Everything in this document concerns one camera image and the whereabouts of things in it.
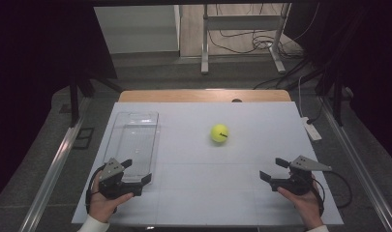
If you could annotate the black floor frame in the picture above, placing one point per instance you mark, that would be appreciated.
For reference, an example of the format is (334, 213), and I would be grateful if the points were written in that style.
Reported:
(84, 138)

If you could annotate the clear plastic container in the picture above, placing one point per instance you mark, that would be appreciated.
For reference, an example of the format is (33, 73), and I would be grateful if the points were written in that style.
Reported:
(135, 141)

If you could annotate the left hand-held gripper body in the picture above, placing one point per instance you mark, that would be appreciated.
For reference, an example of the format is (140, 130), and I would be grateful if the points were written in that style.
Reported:
(112, 188)

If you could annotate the white board mat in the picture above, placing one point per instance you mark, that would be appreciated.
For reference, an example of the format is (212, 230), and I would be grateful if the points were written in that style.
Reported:
(200, 187)

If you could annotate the aluminium rail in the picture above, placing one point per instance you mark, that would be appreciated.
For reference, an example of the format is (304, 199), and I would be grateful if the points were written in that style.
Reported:
(54, 167)
(361, 174)

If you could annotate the white cabinet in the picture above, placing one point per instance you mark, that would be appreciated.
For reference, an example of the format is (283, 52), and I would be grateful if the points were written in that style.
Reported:
(135, 29)

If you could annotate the yellow tennis ball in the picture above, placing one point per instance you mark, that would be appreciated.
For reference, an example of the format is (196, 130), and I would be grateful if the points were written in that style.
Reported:
(219, 133)

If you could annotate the person's right hand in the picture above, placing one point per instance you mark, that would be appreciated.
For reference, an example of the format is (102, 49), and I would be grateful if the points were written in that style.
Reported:
(308, 208)

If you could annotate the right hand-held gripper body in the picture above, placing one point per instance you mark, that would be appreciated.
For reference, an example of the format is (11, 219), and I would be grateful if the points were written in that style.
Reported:
(298, 185)

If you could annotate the white power strip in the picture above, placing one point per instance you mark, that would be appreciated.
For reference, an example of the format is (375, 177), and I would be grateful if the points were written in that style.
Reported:
(311, 129)

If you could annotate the black metal stand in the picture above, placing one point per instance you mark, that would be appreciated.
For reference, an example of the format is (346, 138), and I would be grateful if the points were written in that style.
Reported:
(338, 96)
(74, 100)

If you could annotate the grey metal desk frame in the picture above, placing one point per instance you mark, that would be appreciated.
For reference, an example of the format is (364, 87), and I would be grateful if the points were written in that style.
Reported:
(205, 48)

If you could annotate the person's left hand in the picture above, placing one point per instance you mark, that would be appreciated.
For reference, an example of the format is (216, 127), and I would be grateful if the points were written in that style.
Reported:
(101, 208)

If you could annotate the black curtain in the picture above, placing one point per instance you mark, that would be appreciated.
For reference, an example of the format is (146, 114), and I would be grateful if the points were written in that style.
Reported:
(32, 64)
(371, 64)

